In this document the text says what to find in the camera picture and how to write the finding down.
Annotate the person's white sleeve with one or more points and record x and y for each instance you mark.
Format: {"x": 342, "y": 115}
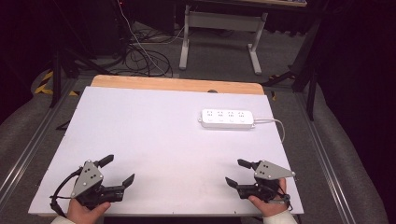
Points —
{"x": 280, "y": 218}
{"x": 62, "y": 220}

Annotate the white metal desk frame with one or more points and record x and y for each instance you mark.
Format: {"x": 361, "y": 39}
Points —
{"x": 224, "y": 22}

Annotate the person's left hand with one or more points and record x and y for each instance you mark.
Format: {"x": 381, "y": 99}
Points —
{"x": 82, "y": 214}

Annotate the person's right white sleeve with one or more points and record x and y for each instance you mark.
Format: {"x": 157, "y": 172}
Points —
{"x": 280, "y": 218}

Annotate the grey metal floor rail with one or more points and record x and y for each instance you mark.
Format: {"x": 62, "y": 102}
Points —
{"x": 323, "y": 161}
{"x": 34, "y": 140}

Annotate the person's right hand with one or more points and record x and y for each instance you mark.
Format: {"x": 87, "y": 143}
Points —
{"x": 274, "y": 207}

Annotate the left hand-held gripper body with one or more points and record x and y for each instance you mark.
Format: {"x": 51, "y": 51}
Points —
{"x": 88, "y": 179}

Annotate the person's left white sleeve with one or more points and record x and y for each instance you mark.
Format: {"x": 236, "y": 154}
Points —
{"x": 62, "y": 220}

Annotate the yellow black floor tape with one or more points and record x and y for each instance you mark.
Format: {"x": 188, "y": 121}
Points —
{"x": 45, "y": 84}

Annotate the white power strip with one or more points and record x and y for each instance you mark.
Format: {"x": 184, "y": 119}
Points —
{"x": 226, "y": 118}

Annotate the black metal stand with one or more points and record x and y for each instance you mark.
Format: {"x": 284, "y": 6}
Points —
{"x": 311, "y": 93}
{"x": 56, "y": 74}

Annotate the wooden board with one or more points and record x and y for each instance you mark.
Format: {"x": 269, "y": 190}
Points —
{"x": 174, "y": 84}

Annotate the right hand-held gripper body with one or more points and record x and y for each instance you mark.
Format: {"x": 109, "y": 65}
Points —
{"x": 268, "y": 171}

